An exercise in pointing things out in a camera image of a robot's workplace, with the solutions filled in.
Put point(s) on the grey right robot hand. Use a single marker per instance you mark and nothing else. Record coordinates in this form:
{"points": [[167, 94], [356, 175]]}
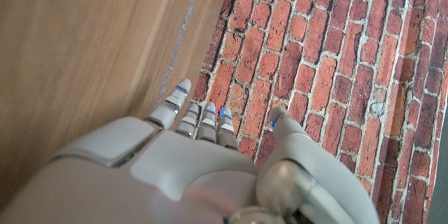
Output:
{"points": [[182, 168]]}

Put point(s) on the printed brick wall backdrop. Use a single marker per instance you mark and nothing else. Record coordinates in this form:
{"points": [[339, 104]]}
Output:
{"points": [[315, 42]]}

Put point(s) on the grey tape outline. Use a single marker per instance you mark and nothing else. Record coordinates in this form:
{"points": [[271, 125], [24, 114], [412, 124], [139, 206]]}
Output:
{"points": [[182, 31]]}

